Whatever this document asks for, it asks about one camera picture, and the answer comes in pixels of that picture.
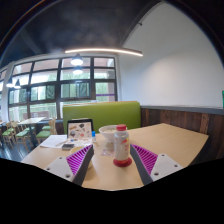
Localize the long linear ceiling light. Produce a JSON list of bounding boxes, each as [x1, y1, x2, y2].
[[64, 47, 144, 58]]

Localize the black tablet with stickers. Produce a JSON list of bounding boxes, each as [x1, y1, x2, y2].
[[66, 118, 95, 140]]

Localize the small printed card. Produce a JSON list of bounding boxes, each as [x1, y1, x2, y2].
[[100, 146, 116, 158]]

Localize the white bowl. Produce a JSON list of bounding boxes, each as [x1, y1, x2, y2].
[[98, 124, 118, 144]]

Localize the green upholstered bench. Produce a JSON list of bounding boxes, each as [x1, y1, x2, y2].
[[62, 101, 142, 134]]

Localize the white paper sheet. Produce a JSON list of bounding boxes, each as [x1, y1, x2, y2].
[[39, 134, 70, 150]]

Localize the wooden chairs with green seats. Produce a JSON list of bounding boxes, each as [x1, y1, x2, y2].
[[0, 116, 58, 150]]

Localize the clear red-capped drink bottle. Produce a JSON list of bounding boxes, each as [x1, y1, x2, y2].
[[113, 124, 131, 162]]

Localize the small dark box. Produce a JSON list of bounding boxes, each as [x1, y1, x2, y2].
[[61, 143, 76, 151]]

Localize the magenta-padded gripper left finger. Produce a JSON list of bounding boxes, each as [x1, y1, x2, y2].
[[44, 143, 96, 187]]

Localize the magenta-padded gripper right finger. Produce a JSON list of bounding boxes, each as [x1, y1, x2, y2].
[[129, 143, 184, 186]]

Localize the wooden dining table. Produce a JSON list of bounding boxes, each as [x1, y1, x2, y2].
[[17, 116, 47, 148]]

